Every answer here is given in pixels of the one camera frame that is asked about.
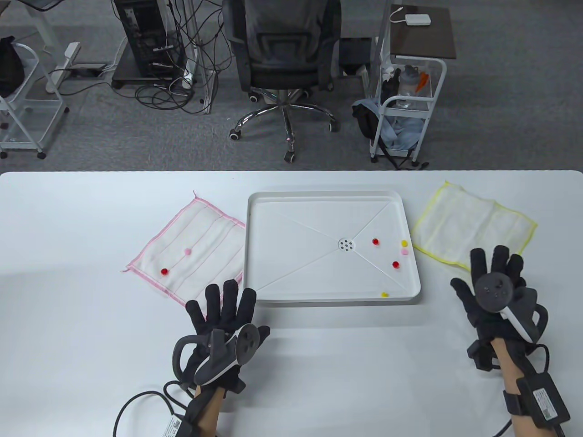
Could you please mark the orange tool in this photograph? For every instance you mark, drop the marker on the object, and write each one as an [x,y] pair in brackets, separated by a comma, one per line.
[423,79]

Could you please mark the white plastic tray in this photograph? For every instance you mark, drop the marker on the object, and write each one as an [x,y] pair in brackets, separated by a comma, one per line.
[319,273]

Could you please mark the black pouch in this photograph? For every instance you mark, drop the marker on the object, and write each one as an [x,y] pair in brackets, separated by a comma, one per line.
[391,86]

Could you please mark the black left forearm sensor box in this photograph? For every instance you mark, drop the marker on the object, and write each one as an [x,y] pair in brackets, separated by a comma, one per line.
[175,425]

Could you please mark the grey white left hand controller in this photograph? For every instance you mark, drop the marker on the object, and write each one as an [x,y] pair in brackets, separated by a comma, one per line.
[214,364]

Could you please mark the white power strip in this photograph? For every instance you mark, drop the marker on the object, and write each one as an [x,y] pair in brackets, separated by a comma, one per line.
[187,75]

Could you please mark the black bin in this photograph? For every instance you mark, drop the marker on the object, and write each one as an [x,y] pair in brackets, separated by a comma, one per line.
[355,54]

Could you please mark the person's left hand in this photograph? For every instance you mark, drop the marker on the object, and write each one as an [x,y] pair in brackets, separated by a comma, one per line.
[218,309]

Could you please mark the white rolling cart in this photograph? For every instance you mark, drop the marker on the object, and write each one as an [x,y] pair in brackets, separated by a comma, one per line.
[423,136]

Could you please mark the white desk leg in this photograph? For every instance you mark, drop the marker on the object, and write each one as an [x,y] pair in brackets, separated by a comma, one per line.
[63,63]

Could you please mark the grey white hand controller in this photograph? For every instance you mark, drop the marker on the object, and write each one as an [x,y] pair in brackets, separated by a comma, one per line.
[494,289]
[214,364]

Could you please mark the white frame post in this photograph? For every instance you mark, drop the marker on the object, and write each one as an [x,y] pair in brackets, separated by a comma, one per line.
[380,41]

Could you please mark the person's right hand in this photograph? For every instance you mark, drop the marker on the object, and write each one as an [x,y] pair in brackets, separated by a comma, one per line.
[478,268]

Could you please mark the white box device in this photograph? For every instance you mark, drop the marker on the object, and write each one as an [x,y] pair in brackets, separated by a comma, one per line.
[418,20]

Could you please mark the brown side table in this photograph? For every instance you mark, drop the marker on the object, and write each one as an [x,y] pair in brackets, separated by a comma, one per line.
[423,41]

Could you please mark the pink-edged white dish cloth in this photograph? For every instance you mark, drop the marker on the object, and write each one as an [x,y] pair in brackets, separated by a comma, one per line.
[196,255]

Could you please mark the black right forearm sensor box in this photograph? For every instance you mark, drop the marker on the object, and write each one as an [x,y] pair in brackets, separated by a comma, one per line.
[544,400]

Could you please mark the black floor socket box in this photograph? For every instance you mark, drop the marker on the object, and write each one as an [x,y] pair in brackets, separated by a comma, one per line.
[86,69]

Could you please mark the person's right forearm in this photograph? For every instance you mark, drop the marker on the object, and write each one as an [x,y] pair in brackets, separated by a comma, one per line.
[508,368]

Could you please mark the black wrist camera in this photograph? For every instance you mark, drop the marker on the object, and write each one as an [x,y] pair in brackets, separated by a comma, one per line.
[236,386]
[482,356]

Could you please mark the white desk leg frame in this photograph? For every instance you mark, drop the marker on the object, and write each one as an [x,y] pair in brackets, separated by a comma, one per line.
[199,45]

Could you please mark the black computer tower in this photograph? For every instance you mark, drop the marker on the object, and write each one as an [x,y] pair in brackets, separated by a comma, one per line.
[141,32]

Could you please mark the blue grey cloth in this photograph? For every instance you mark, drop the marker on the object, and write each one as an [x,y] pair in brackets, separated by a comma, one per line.
[401,132]

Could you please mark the grey white right hand controller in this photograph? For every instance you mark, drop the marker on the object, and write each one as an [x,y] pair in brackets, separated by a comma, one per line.
[494,289]

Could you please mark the clear water bottle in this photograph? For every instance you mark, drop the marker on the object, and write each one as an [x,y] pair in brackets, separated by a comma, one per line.
[406,88]

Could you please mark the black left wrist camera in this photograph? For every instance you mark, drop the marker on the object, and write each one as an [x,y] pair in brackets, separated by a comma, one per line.
[236,386]

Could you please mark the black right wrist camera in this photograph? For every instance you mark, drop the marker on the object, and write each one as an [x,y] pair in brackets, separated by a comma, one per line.
[482,356]

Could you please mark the black computer stand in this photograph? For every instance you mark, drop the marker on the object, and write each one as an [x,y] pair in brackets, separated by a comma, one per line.
[136,82]

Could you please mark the black backpack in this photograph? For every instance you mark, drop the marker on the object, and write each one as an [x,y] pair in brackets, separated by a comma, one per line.
[364,120]

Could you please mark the yellow-edged white dish cloth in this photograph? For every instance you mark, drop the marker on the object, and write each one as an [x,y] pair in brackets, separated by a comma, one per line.
[469,223]

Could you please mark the black bag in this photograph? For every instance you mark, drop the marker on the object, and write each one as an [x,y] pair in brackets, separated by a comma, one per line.
[9,68]

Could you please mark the black office chair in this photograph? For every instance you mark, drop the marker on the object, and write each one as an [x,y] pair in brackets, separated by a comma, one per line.
[282,45]

